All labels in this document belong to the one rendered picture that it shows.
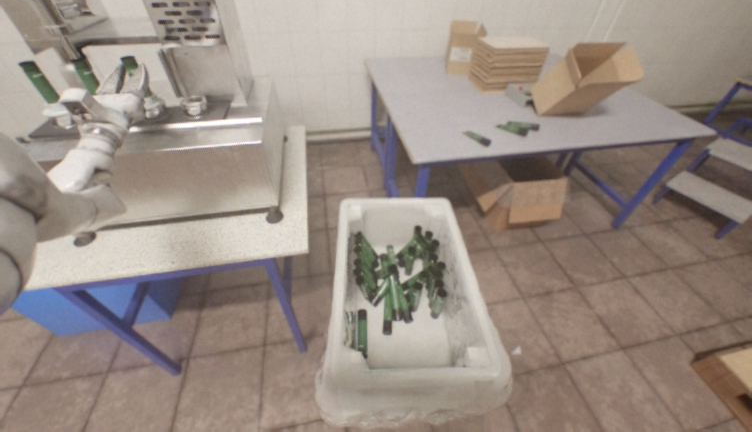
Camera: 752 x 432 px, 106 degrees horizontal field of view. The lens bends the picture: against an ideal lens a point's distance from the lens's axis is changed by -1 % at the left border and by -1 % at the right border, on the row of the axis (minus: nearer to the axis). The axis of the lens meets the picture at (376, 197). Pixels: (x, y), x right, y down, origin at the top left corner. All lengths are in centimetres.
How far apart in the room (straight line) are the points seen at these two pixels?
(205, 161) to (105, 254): 41
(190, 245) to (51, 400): 111
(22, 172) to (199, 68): 65
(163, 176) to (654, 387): 206
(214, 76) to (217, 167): 27
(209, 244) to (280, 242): 20
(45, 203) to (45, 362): 166
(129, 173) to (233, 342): 96
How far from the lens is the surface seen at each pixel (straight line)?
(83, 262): 113
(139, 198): 102
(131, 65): 98
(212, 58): 98
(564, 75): 165
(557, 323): 183
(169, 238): 105
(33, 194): 43
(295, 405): 149
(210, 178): 91
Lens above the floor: 143
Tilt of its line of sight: 42 degrees down
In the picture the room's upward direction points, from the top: 2 degrees clockwise
